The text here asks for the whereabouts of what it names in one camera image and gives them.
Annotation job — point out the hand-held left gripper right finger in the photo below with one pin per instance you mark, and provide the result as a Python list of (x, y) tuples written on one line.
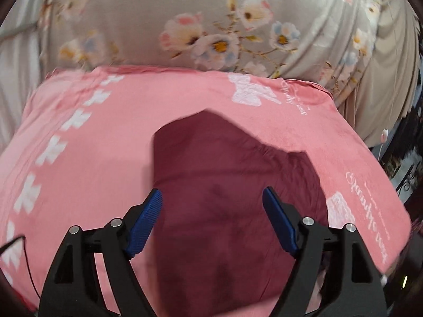
[(279, 219)]

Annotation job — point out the grey floral bed sheet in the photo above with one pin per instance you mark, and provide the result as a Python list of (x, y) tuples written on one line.
[(148, 6)]

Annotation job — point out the pink printed blanket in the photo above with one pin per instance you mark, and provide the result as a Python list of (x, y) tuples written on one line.
[(99, 138)]

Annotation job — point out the white satin sheet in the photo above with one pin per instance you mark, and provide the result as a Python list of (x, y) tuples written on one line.
[(16, 82)]

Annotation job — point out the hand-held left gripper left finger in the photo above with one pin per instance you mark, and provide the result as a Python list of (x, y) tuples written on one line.
[(145, 224)]

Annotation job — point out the maroon puffer jacket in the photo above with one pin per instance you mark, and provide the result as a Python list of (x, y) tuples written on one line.
[(214, 171)]

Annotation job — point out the beige curtain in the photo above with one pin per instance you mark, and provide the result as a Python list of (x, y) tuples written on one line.
[(390, 72)]

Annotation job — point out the pink tulip ornament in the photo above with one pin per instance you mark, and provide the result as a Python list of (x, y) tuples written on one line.
[(382, 135)]

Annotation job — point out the dark metal furniture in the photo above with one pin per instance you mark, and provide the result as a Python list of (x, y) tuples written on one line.
[(406, 175)]

